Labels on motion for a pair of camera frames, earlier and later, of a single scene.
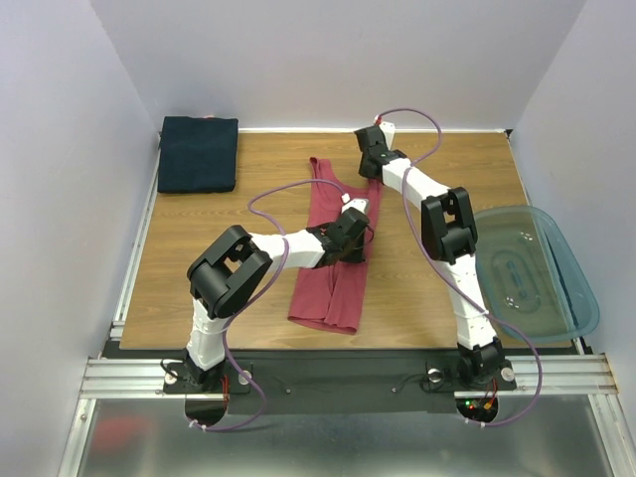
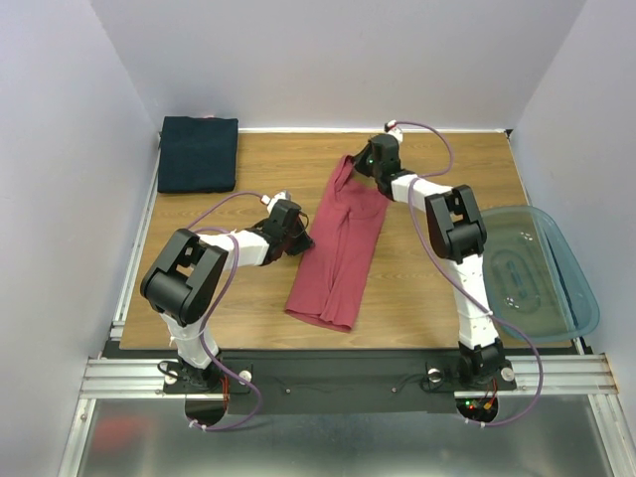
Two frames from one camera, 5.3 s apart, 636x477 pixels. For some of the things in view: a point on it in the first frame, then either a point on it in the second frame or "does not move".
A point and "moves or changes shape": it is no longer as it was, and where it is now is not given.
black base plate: (341, 381) does not move
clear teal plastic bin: (530, 276) does not move
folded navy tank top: (197, 154) does not move
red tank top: (331, 297) moves or changes shape
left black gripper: (359, 256) to (305, 241)
